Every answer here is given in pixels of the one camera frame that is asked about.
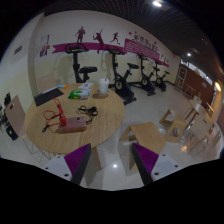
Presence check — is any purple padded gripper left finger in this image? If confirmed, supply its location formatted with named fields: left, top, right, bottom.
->
left=42, top=143, right=92, bottom=186

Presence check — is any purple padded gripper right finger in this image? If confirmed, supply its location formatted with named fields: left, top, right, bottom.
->
left=131, top=142, right=183, bottom=186

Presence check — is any orange charger plug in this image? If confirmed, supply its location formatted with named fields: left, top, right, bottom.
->
left=58, top=106, right=67, bottom=126

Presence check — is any wooden stool near table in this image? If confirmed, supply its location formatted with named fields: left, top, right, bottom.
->
left=118, top=121, right=167, bottom=171

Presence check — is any pink power strip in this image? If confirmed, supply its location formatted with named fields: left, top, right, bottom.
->
left=56, top=116, right=87, bottom=134

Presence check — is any small wooden stool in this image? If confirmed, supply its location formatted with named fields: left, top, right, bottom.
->
left=159, top=109, right=187, bottom=143

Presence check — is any round wooden table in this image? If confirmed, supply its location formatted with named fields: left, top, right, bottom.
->
left=25, top=84, right=125, bottom=167

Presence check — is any wooden table right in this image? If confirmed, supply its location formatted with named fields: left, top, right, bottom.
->
left=185, top=98, right=214, bottom=151

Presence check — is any green wet wipes pack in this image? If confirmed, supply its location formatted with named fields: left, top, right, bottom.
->
left=68, top=89, right=91, bottom=99

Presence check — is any round wooden coaster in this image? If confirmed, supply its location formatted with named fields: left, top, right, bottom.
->
left=92, top=93, right=108, bottom=99

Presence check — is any black laptop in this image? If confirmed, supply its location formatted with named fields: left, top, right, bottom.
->
left=34, top=87, right=63, bottom=106

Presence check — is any black exercise bike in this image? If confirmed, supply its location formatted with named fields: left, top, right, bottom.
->
left=154, top=60, right=168, bottom=91
left=107, top=46, right=139, bottom=105
left=132, top=53, right=155, bottom=96
left=64, top=42, right=99, bottom=84

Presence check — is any wooden chair left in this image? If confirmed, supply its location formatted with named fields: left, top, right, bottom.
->
left=4, top=94, right=54, bottom=161

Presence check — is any white tissue pack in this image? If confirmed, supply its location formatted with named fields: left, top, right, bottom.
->
left=78, top=82, right=93, bottom=90

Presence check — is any blue orange pen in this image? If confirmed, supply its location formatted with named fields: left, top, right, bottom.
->
left=57, top=85, right=68, bottom=89

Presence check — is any white plastic cup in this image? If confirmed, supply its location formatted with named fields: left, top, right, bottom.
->
left=99, top=78, right=109, bottom=94

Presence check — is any black exercise bike far left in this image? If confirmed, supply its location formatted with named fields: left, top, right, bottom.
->
left=64, top=42, right=99, bottom=84

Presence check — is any black cable with plug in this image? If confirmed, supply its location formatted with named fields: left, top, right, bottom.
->
left=76, top=105, right=99, bottom=126

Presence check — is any orange charger cable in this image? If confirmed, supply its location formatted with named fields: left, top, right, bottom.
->
left=41, top=97, right=64, bottom=134

